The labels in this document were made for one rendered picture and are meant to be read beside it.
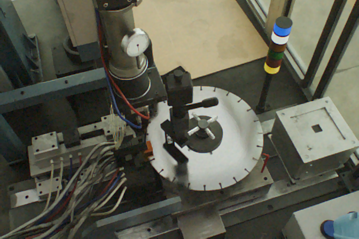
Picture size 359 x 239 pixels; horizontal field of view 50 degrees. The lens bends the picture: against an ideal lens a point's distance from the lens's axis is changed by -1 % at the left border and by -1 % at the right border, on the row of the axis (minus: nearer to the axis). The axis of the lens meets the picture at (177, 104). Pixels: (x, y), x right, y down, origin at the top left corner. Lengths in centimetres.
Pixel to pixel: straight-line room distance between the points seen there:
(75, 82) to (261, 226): 67
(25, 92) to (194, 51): 68
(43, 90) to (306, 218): 77
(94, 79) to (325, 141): 68
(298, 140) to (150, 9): 87
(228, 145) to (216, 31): 66
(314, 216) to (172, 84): 53
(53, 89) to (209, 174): 48
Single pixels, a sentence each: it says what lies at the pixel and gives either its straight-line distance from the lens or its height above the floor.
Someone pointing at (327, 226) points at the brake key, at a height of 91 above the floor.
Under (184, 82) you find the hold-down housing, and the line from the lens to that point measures 79.
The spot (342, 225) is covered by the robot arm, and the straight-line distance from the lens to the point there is 60.
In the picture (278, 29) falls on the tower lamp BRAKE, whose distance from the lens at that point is 107.
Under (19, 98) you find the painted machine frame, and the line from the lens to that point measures 112.
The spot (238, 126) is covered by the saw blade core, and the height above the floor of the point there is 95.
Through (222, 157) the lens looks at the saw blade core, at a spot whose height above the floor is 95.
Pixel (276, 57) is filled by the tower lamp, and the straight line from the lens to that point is 114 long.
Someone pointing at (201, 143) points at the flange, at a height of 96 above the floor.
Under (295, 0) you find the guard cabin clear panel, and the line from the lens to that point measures 141.
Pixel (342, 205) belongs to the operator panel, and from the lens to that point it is 112.
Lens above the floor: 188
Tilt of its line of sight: 56 degrees down
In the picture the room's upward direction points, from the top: 2 degrees counter-clockwise
